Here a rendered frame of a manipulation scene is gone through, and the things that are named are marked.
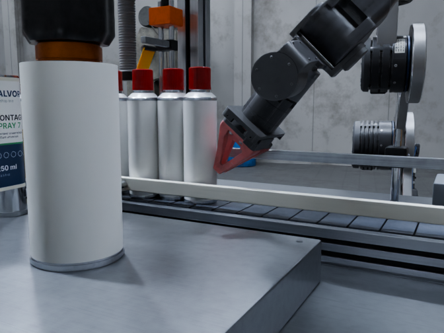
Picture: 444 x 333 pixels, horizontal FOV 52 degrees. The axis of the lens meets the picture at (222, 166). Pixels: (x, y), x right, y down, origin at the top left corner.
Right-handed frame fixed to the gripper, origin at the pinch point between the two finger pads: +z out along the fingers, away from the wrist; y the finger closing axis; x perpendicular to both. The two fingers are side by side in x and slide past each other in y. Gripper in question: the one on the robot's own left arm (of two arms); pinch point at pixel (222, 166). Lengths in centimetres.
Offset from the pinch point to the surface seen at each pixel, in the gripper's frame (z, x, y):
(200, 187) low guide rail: 2.7, 0.9, 4.6
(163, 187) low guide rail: 7.2, -3.8, 4.6
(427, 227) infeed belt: -13.9, 25.9, 0.4
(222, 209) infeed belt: 3.2, 5.1, 3.3
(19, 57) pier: 404, -661, -580
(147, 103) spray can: 0.2, -15.2, 2.6
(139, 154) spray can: 7.1, -11.0, 3.3
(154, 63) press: 197, -362, -541
